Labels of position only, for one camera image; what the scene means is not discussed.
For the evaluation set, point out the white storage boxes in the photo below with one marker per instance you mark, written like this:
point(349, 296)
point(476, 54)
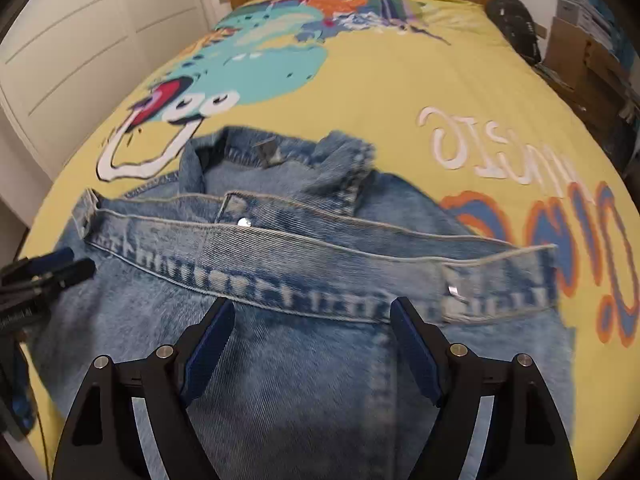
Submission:
point(584, 16)

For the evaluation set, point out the blue denim jacket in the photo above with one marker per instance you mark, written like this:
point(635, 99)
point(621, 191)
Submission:
point(311, 244)

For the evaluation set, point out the black backpack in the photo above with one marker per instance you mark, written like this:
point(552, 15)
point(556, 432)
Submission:
point(516, 24)

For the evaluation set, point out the yellow dinosaur print bedspread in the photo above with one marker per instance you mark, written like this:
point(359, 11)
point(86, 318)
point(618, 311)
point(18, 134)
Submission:
point(448, 107)

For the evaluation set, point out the white panelled wardrobe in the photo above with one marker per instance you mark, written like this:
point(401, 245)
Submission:
point(65, 65)

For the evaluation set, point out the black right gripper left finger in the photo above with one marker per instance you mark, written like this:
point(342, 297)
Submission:
point(101, 438)

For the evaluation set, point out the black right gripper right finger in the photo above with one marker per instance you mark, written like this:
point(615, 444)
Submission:
point(525, 438)

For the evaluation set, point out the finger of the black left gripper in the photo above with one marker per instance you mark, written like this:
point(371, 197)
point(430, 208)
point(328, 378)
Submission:
point(27, 268)
point(55, 279)

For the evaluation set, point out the wooden desk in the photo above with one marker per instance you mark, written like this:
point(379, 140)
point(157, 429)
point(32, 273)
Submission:
point(587, 77)

